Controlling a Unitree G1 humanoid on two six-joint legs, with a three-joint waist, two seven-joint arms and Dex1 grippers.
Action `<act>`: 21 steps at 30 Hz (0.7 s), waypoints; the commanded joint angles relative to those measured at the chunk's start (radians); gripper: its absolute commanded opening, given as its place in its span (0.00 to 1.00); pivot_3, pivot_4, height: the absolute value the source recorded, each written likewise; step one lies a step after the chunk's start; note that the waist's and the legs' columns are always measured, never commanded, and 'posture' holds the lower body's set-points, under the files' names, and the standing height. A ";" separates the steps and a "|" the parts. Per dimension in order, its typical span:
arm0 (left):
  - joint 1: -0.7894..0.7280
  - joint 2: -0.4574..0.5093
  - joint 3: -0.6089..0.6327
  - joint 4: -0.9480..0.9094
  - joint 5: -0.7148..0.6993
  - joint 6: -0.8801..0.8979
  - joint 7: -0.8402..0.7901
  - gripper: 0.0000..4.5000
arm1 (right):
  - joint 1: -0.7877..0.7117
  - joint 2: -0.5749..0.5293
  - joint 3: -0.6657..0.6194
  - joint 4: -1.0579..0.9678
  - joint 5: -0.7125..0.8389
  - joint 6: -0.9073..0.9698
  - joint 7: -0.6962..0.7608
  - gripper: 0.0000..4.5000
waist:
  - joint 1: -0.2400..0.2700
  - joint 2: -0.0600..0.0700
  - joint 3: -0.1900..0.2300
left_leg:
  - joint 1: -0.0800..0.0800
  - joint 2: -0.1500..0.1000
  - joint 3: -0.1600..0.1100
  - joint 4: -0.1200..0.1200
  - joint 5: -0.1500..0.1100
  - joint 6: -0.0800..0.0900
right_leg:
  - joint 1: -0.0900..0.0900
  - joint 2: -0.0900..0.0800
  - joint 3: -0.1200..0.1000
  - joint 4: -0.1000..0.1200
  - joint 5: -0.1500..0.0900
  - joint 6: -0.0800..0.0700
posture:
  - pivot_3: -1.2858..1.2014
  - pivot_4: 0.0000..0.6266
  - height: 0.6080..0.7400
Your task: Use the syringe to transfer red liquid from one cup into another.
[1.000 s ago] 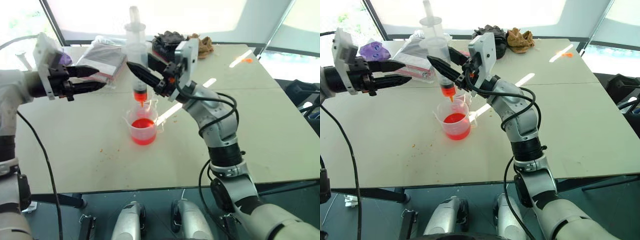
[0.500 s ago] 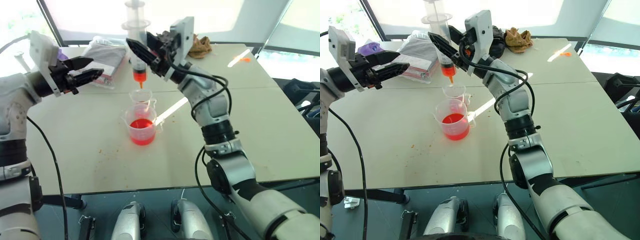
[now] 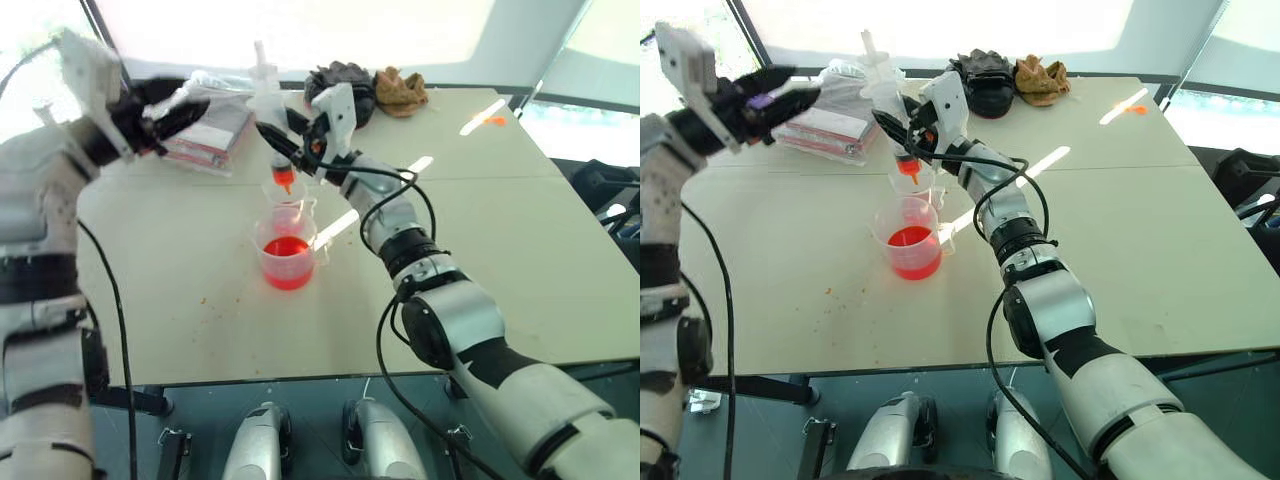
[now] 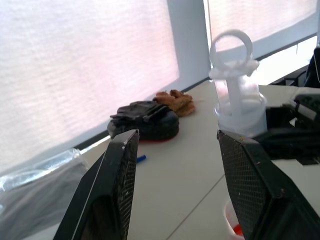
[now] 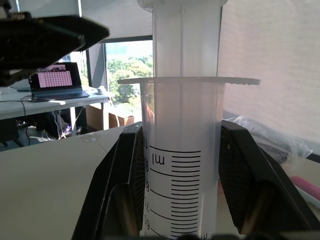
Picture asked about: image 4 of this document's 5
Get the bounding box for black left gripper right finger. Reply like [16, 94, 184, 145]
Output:
[216, 129, 320, 240]

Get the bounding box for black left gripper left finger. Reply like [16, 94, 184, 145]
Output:
[53, 128, 140, 240]

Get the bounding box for clear plastic syringe white plunger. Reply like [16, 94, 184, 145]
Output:
[208, 29, 268, 138]

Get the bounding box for white cup with red liquid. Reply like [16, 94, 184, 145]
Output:
[223, 199, 246, 240]

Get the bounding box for clear plastic bag dark contents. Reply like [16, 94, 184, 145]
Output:
[0, 147, 90, 240]

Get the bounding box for black glove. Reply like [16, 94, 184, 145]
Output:
[109, 100, 169, 123]

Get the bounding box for tan brown glove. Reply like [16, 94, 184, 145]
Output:
[152, 89, 196, 117]

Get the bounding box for black equipment with cables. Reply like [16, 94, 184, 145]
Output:
[254, 46, 320, 166]

